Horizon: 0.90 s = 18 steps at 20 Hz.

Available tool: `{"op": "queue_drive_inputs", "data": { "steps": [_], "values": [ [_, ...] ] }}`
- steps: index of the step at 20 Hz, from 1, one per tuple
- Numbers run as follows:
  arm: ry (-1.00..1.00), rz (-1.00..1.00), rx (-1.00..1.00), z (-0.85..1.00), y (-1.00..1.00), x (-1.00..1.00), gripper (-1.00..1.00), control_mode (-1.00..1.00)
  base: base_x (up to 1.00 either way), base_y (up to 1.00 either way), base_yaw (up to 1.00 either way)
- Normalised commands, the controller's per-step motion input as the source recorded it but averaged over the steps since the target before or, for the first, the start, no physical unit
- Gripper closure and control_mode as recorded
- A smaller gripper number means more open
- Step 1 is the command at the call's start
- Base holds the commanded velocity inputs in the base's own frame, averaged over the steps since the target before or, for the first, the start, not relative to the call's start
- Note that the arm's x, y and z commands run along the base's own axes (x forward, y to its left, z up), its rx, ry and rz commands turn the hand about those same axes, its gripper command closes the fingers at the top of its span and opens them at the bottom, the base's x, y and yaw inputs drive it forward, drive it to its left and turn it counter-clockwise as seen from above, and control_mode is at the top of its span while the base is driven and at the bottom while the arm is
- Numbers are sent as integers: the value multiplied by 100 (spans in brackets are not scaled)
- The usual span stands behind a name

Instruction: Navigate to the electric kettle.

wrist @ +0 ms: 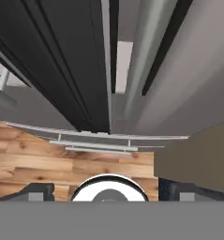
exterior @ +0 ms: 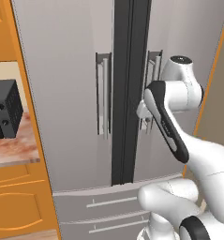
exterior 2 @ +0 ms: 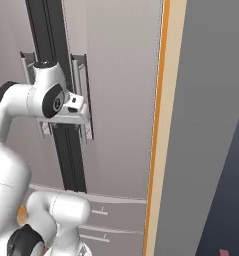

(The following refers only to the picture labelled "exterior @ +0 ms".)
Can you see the orange base cupboard door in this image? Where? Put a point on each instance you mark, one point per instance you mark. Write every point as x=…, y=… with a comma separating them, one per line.
x=19, y=206

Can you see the orange drawer front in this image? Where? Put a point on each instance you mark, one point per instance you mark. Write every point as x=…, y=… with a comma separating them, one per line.
x=13, y=173

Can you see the black box-shaped appliance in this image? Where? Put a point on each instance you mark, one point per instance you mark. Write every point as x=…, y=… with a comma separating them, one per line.
x=8, y=106

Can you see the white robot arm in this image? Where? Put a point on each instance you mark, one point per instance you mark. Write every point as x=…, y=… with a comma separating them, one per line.
x=210, y=165

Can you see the tall grey fridge drawer front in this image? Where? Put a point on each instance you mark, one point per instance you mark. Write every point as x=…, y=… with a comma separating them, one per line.
x=72, y=203

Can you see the grey fridge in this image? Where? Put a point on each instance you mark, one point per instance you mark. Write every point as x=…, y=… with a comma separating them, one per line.
x=129, y=93

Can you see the wide grey fridge door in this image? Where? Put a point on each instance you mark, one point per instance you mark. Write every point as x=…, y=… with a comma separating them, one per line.
x=63, y=93

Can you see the narrow grey fridge door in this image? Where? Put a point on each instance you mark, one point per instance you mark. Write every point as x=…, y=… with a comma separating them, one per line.
x=179, y=31

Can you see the short grey fridge drawer front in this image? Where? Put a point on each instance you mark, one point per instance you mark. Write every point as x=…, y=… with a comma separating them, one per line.
x=76, y=231

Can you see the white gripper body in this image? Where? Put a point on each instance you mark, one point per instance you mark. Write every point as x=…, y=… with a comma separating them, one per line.
x=144, y=112

